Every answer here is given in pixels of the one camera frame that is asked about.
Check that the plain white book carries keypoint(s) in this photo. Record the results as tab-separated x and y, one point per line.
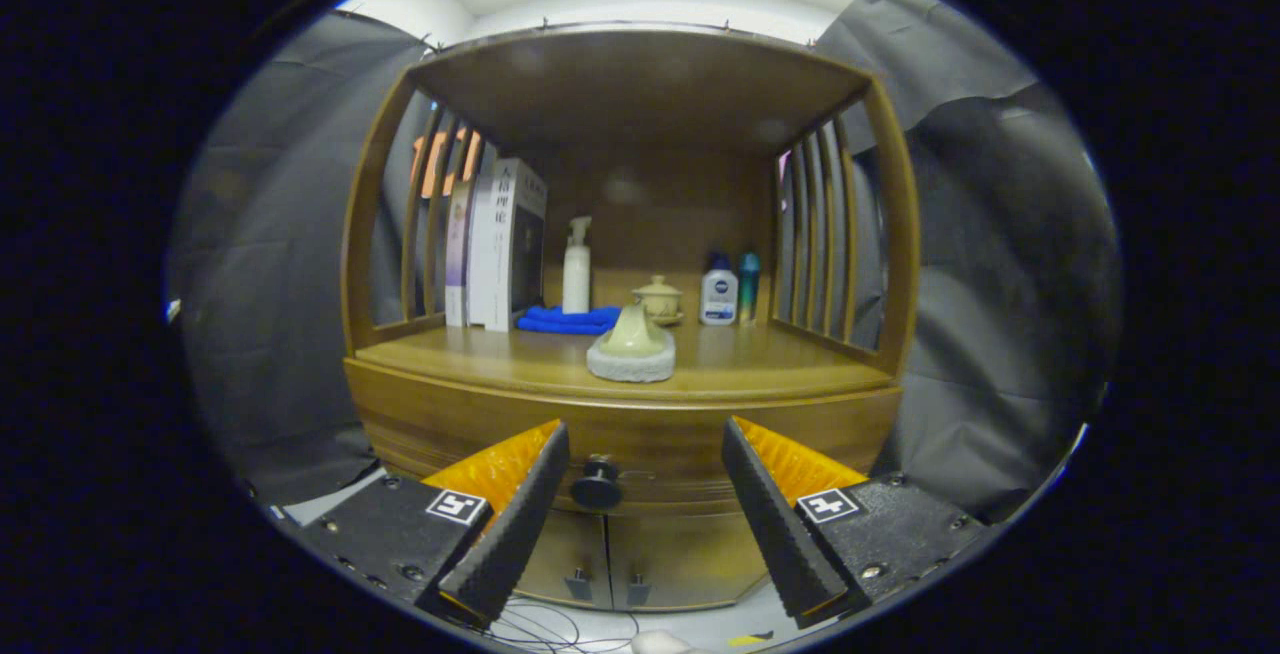
479	254

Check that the teal bottle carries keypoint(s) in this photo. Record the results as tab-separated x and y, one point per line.
749	289

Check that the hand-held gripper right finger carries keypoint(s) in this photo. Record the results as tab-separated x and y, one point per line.
775	529

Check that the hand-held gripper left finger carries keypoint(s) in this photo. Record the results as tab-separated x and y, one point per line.
515	529

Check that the blue cloth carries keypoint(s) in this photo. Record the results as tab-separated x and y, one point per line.
560	320

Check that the wooden cabinet door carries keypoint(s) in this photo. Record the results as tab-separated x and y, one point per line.
690	554
570	544

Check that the white pump bottle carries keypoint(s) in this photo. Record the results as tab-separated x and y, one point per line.
576	279

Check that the pale green scrub brush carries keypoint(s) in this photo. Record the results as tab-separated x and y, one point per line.
630	349

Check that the wooden cabinet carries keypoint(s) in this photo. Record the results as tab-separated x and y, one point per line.
640	84

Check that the white bottle with blue cap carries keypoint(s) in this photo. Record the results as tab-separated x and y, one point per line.
718	299

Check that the wooden drawer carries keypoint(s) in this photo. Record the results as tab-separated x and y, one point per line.
660	444

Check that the white book with portrait cover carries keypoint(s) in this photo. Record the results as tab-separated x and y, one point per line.
510	244

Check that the pale purple book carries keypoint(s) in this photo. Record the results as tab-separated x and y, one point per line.
457	254

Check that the beige lidded tea bowl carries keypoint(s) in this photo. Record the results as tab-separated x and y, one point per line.
658	299

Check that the wooden countertop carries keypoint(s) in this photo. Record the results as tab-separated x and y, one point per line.
760	364

